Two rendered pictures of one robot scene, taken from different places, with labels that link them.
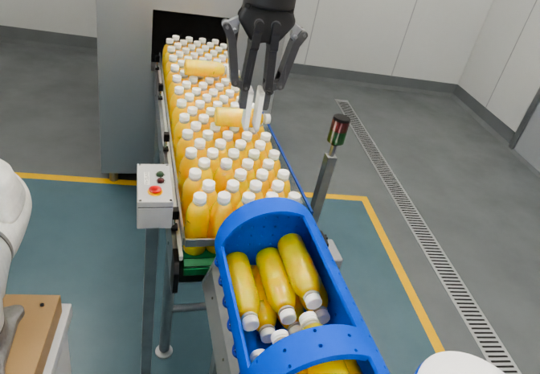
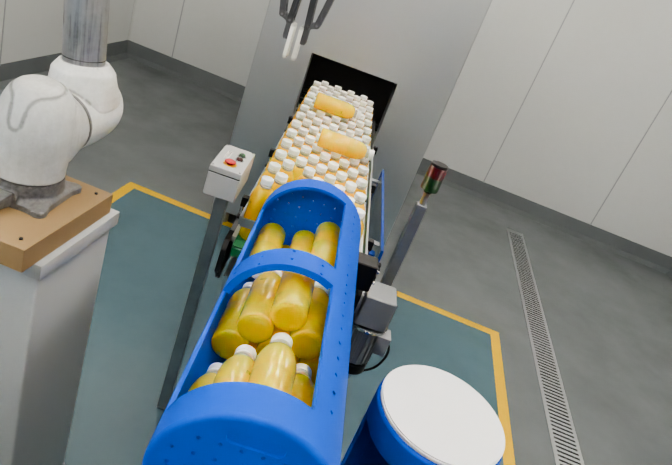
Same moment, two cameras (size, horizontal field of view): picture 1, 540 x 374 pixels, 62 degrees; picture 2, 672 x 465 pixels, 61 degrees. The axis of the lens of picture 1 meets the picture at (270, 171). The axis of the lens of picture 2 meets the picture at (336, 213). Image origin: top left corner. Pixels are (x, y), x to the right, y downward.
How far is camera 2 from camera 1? 64 cm
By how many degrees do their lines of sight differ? 16
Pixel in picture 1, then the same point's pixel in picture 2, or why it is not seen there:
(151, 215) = (218, 183)
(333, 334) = (307, 258)
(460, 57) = not seen: outside the picture
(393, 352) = not seen: outside the picture
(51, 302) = (104, 195)
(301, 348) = (275, 256)
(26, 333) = (75, 202)
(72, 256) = (151, 268)
